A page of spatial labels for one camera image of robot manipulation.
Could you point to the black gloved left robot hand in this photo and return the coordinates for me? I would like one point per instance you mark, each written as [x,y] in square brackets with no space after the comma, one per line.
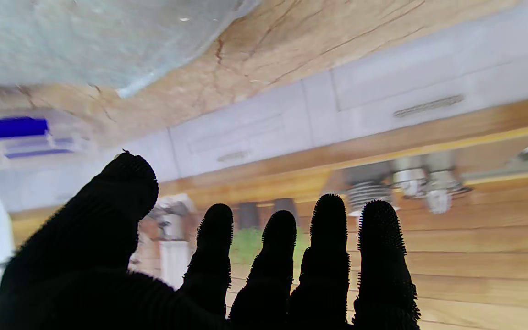
[85,275]

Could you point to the clear bubble film sheet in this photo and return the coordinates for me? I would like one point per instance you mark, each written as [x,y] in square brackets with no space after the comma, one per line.
[85,41]

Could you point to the steel range hood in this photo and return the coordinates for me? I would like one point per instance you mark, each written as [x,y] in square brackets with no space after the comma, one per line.
[174,263]

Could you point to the stack of white dishes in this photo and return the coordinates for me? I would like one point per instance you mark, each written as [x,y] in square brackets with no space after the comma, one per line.
[367,192]

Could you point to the grey lower kitchen cabinets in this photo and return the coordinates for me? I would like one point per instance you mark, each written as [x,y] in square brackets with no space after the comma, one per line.
[383,82]

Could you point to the wooden kitchen countertop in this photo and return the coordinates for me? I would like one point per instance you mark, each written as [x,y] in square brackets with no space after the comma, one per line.
[429,146]

